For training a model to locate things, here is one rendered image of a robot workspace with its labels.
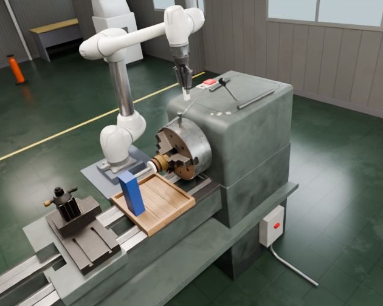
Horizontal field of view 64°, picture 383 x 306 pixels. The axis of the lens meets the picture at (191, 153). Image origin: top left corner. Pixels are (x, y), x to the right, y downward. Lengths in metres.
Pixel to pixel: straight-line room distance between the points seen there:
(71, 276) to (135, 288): 0.45
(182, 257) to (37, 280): 0.73
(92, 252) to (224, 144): 0.78
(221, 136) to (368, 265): 1.52
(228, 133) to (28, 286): 1.16
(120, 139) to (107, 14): 4.90
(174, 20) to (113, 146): 0.93
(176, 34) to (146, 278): 1.25
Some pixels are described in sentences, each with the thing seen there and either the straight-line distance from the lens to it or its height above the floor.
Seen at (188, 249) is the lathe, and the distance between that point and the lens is 1.86.
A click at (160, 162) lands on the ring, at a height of 1.11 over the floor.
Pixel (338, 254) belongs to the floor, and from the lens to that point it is 2.59.
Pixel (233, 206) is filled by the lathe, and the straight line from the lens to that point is 1.84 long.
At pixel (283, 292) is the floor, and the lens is 2.34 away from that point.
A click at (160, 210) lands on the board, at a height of 0.88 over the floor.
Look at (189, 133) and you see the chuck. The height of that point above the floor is 1.21.
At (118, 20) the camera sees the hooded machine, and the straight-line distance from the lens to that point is 6.75.
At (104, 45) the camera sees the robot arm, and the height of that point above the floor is 1.61.
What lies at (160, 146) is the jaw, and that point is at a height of 1.15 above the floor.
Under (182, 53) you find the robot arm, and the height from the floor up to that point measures 1.57.
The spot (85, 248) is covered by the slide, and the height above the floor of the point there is 0.97.
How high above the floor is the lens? 1.99
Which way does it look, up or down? 34 degrees down
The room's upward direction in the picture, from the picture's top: 9 degrees counter-clockwise
